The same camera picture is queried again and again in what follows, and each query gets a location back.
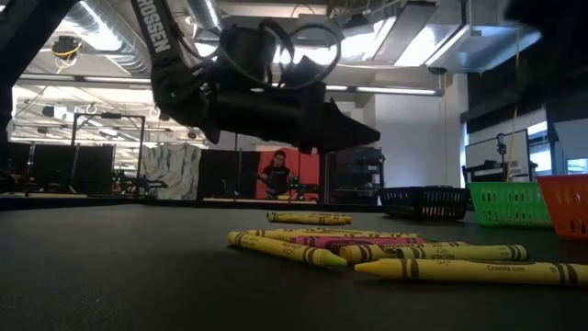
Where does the orange plastic basket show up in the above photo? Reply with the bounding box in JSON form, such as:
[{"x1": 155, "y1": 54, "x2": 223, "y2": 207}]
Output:
[{"x1": 536, "y1": 173, "x2": 588, "y2": 242}]

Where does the yellow hanging cable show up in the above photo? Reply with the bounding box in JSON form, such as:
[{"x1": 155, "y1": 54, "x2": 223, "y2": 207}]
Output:
[{"x1": 503, "y1": 27, "x2": 523, "y2": 183}]

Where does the shiny round duct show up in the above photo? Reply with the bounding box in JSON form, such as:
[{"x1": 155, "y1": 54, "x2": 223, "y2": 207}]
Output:
[{"x1": 185, "y1": 0, "x2": 226, "y2": 36}]

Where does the black camera gantry frame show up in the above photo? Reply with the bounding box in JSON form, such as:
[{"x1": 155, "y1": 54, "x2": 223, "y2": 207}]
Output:
[
  {"x1": 234, "y1": 132, "x2": 304, "y2": 202},
  {"x1": 71, "y1": 112, "x2": 147, "y2": 197}
]

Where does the white patterned sheet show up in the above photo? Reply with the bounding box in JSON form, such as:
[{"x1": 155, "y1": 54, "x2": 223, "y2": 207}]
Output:
[{"x1": 139, "y1": 143, "x2": 203, "y2": 201}]

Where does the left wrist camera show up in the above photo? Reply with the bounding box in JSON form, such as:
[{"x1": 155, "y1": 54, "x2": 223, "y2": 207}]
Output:
[{"x1": 219, "y1": 25, "x2": 277, "y2": 88}]

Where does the red cloth backdrop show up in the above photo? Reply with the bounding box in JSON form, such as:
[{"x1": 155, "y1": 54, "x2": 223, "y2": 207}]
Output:
[{"x1": 255, "y1": 146, "x2": 322, "y2": 202}]

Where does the ceiling cable reel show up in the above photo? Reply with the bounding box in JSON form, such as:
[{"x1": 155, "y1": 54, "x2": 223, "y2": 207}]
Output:
[{"x1": 49, "y1": 35, "x2": 85, "y2": 75}]

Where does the person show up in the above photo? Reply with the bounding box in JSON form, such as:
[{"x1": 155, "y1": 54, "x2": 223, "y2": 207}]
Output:
[{"x1": 255, "y1": 149, "x2": 296, "y2": 200}]

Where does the black partition panel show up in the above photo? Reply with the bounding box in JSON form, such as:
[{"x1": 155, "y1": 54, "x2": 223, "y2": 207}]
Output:
[
  {"x1": 197, "y1": 149, "x2": 262, "y2": 202},
  {"x1": 0, "y1": 142, "x2": 116, "y2": 195}
]

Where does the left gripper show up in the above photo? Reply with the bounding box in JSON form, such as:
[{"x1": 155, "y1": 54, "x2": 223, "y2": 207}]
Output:
[{"x1": 201, "y1": 54, "x2": 381, "y2": 155}]

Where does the thick black camera cable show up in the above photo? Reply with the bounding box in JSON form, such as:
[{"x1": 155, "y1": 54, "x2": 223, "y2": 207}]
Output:
[{"x1": 256, "y1": 20, "x2": 344, "y2": 91}]

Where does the green plastic basket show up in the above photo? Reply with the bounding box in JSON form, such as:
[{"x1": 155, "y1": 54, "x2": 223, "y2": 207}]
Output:
[{"x1": 467, "y1": 180, "x2": 555, "y2": 230}]

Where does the yellow crayon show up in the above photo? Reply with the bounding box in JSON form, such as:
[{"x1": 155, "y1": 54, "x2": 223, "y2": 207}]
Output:
[
  {"x1": 275, "y1": 228, "x2": 418, "y2": 239},
  {"x1": 354, "y1": 257, "x2": 588, "y2": 289},
  {"x1": 339, "y1": 242, "x2": 474, "y2": 265},
  {"x1": 266, "y1": 214, "x2": 353, "y2": 226},
  {"x1": 275, "y1": 211, "x2": 353, "y2": 219},
  {"x1": 395, "y1": 244, "x2": 529, "y2": 263},
  {"x1": 245, "y1": 229, "x2": 322, "y2": 242}
]

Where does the white display board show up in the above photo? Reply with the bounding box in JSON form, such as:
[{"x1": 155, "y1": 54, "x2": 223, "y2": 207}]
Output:
[{"x1": 463, "y1": 128, "x2": 533, "y2": 184}]

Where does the long ceiling light strip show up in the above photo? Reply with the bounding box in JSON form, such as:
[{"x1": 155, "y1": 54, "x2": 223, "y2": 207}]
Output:
[{"x1": 13, "y1": 73, "x2": 445, "y2": 97}]

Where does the black equipment rack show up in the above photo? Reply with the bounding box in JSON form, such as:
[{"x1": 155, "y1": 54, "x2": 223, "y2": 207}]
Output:
[{"x1": 323, "y1": 146, "x2": 386, "y2": 206}]

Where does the black plastic basket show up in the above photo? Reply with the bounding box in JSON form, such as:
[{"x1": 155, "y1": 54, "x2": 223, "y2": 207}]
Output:
[{"x1": 379, "y1": 185, "x2": 471, "y2": 222}]

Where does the silver spiral duct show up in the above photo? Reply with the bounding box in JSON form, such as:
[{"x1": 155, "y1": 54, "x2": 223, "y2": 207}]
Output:
[{"x1": 63, "y1": 0, "x2": 153, "y2": 77}]

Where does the black aluminium table frame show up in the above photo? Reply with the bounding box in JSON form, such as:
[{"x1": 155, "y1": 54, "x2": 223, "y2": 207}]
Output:
[{"x1": 0, "y1": 192, "x2": 385, "y2": 213}]

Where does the green-yellow crayon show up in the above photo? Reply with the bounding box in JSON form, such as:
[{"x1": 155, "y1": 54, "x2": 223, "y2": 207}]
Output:
[{"x1": 228, "y1": 231, "x2": 348, "y2": 268}]

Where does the grey ceiling box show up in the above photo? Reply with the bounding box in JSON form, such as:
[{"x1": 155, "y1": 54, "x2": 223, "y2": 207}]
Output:
[{"x1": 296, "y1": 12, "x2": 333, "y2": 29}]

